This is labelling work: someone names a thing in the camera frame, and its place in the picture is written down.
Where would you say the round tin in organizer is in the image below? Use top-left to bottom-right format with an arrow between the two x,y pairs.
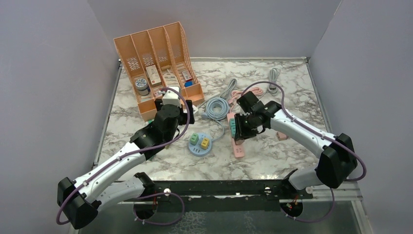
134,78 -> 150,96

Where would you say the grey cable bundle right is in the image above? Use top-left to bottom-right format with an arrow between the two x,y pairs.
267,68 -> 281,95

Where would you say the grey cable bundle left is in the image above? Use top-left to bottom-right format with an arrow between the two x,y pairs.
197,78 -> 238,109

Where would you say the grey cable bundle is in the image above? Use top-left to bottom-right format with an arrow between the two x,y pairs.
197,78 -> 238,109
267,68 -> 281,95

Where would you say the round blue power strip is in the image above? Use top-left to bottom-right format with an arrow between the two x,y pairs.
188,133 -> 212,157

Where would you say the pink usb charger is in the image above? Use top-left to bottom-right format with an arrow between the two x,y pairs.
276,132 -> 289,141

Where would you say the green usb charger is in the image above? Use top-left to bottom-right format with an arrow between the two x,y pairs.
189,133 -> 199,145

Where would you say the pink power strip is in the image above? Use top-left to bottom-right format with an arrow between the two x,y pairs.
227,113 -> 244,158

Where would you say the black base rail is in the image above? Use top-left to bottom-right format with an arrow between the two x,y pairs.
130,179 -> 313,214

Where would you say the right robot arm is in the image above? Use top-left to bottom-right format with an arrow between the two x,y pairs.
234,92 -> 357,198

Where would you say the white red box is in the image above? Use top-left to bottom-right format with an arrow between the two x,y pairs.
146,65 -> 162,86

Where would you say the white power strip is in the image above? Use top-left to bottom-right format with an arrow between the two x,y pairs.
183,106 -> 199,116

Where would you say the coiled pink cable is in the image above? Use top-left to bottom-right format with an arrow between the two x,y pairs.
227,87 -> 264,106

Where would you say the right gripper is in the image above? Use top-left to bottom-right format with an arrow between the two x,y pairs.
235,112 -> 258,141

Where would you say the teal usb charger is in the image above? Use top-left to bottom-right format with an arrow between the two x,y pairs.
228,118 -> 236,129
230,128 -> 236,138

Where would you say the orange desk file organizer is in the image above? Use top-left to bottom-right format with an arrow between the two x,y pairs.
113,22 -> 205,120

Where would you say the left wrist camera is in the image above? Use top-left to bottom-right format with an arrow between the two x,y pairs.
161,89 -> 182,108

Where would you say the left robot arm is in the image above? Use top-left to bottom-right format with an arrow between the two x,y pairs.
56,99 -> 195,230

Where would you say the yellow usb charger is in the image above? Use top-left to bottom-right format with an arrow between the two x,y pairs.
200,137 -> 210,150

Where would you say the coiled light blue cable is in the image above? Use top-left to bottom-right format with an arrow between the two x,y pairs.
201,97 -> 231,141

